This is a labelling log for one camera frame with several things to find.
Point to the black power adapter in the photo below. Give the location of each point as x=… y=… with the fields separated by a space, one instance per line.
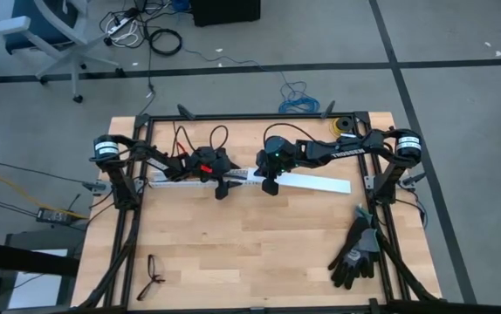
x=54 y=216

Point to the white raceway cover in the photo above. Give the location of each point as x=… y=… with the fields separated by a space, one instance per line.
x=311 y=182

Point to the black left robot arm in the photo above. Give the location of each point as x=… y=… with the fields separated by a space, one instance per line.
x=126 y=194

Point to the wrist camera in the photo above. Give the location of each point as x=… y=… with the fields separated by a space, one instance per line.
x=207 y=174
x=279 y=144

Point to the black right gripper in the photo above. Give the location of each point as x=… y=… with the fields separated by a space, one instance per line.
x=286 y=163

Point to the office chair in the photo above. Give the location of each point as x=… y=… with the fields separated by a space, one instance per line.
x=36 y=26

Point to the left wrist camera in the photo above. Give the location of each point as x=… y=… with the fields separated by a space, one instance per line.
x=207 y=174

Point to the black-framed glasses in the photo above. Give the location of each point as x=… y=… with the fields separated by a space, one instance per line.
x=151 y=264

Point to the black beam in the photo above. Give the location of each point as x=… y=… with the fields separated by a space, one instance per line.
x=15 y=257

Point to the black box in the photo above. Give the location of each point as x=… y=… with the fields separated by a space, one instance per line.
x=224 y=11

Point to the white power strip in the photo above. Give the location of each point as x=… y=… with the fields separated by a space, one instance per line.
x=121 y=24

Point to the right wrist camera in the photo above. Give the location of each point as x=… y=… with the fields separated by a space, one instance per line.
x=279 y=144

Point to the black grey work glove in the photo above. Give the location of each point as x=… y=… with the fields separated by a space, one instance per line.
x=369 y=244
x=353 y=235

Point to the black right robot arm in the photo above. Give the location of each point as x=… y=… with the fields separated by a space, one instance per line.
x=316 y=150

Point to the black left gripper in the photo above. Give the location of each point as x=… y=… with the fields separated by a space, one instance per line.
x=211 y=153

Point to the yellow tape roll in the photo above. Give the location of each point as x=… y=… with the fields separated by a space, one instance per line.
x=334 y=128

